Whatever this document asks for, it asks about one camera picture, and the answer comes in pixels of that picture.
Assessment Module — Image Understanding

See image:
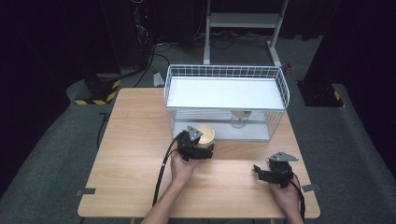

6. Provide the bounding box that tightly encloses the grey tape strip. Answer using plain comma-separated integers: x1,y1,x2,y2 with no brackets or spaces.
301,183,322,193
75,188,97,197

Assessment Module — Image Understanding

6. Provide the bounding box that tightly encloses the black yellow striped stand base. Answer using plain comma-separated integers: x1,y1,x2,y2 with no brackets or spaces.
74,73,121,106
296,79,346,108

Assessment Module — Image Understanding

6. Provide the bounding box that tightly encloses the clear stemmed glass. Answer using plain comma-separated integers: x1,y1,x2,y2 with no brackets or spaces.
230,109,253,130

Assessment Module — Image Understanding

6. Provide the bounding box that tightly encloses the thick black gripper cable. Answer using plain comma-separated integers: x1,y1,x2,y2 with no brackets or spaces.
151,132,185,207

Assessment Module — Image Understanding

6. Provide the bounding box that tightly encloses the white metal stand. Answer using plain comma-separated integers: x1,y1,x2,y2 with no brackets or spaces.
203,0,290,68

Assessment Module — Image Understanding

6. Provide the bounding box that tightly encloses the person's left hand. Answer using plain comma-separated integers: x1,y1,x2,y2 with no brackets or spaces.
169,150,201,189

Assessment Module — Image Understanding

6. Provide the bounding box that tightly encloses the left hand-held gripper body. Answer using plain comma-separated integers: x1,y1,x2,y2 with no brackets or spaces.
176,125,205,162

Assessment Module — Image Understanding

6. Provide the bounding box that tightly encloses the black floor cable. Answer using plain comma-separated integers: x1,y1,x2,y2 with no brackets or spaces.
96,111,112,151

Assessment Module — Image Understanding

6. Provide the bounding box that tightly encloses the white wire shelf rack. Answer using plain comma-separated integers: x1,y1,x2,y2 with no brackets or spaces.
163,63,291,143

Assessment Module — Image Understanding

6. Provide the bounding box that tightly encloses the black equipment stand with cables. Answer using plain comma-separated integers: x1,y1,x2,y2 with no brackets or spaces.
129,0,155,71

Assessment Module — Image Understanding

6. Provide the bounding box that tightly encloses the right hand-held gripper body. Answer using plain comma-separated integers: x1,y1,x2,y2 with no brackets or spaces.
267,150,300,189

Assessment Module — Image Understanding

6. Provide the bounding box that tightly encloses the beige paper cup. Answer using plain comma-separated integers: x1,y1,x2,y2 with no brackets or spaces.
195,124,217,149

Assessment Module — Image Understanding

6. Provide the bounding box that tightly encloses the person's right hand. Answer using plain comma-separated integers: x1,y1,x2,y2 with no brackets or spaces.
269,179,303,217

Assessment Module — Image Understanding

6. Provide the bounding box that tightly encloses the thin black and red cable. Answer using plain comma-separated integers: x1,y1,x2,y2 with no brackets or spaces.
290,173,307,222

